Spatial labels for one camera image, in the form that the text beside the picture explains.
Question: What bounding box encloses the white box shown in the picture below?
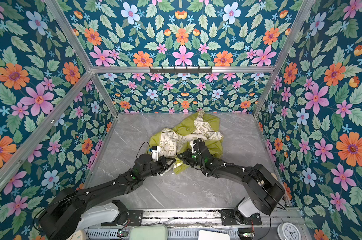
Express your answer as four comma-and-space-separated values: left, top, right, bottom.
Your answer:
198, 230, 230, 240

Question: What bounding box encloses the aluminium frame left diagonal bar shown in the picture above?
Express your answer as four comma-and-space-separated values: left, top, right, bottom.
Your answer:
0, 70, 93, 208

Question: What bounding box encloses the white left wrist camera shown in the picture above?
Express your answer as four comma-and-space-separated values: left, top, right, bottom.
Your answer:
151, 146, 161, 161

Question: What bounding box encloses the aluminium front rail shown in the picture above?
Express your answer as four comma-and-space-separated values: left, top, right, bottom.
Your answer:
127, 208, 307, 230

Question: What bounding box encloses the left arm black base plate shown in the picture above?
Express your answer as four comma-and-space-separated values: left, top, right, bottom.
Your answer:
101, 210, 144, 227

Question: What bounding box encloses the aluminium frame post back right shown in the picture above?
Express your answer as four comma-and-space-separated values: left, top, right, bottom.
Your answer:
253, 0, 315, 119

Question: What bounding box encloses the aluminium frame top back bar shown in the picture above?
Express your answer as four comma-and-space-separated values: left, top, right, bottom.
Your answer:
92, 66, 275, 74

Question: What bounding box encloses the pale green box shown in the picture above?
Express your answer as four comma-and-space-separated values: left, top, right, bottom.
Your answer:
129, 225, 168, 240

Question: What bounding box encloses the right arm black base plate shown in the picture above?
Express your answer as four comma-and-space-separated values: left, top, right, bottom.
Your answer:
218, 209, 262, 226

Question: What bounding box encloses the aluminium frame post back left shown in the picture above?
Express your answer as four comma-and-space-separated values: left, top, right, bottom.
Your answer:
45, 1, 118, 118

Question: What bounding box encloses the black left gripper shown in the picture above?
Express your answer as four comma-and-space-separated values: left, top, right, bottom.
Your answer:
141, 155, 177, 181

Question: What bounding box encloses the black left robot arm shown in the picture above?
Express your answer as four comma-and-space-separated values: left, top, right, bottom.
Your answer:
38, 154, 176, 240

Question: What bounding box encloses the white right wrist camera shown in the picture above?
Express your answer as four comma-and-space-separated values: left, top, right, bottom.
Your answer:
190, 139, 202, 154

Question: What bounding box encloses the aluminium frame post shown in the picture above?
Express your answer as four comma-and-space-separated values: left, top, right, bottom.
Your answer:
253, 0, 315, 119
45, 1, 118, 118

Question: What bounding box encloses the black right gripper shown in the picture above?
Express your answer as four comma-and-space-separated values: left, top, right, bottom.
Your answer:
176, 149, 206, 168

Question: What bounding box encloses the beige clock bottom left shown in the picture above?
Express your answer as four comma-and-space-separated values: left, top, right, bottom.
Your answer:
67, 230, 87, 240

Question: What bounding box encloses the white clock bottom right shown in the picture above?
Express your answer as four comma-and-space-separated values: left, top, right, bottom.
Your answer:
277, 223, 302, 240

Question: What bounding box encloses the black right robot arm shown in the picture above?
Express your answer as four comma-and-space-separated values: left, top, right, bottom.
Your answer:
177, 139, 285, 225

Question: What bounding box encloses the black hook rail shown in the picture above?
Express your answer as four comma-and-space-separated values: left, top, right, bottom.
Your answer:
149, 67, 213, 74

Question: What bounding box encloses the green jacket with printed lining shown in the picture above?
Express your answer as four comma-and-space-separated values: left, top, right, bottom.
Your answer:
149, 111, 224, 174

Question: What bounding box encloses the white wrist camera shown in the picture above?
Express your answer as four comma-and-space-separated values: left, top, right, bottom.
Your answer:
151, 146, 161, 161
190, 139, 202, 154

